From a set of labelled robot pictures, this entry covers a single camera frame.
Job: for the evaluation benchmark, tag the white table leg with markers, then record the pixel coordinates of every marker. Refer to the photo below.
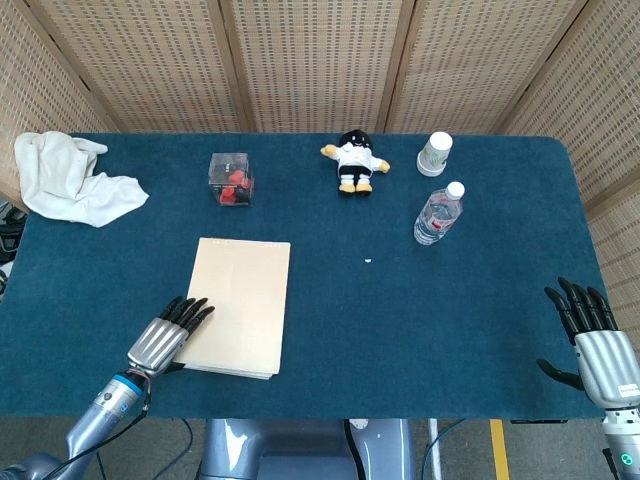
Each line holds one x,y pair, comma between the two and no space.
435,450

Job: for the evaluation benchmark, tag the white paper cup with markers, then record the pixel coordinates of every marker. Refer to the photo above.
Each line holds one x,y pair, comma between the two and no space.
434,155

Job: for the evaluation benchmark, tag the white crumpled towel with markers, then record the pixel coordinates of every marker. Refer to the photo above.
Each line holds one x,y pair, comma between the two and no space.
60,180

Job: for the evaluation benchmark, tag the black white plush doll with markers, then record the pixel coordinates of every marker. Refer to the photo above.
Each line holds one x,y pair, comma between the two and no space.
356,160

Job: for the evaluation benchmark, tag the clear plastic water bottle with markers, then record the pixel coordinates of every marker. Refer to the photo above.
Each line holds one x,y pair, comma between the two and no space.
436,215

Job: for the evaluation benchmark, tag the beige notepad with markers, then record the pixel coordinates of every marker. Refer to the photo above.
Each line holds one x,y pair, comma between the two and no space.
245,300

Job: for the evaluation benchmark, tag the grey blue robot torso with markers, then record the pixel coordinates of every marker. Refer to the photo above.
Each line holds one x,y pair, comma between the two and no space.
280,445

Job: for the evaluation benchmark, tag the woven wooden screen panel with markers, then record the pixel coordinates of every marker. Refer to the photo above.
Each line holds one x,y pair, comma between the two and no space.
622,250
150,65
600,100
30,75
315,65
480,65

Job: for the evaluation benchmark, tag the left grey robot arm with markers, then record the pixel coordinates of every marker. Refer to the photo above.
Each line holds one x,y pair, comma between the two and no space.
100,415

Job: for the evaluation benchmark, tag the clear box with red pieces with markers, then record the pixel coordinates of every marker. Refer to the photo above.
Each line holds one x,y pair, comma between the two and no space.
231,180

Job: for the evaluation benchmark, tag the blue felt table cover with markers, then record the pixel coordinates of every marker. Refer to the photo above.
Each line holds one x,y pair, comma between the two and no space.
375,325

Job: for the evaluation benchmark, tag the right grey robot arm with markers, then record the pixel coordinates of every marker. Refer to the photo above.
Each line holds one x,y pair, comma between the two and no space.
622,445

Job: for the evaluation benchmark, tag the black equipment beside table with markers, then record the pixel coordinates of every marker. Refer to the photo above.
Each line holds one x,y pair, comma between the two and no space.
10,235

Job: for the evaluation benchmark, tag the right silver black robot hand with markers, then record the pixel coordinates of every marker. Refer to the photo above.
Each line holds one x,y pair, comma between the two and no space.
605,365

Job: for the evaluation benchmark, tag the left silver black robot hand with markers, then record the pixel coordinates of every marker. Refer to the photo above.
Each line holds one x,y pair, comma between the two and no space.
155,345

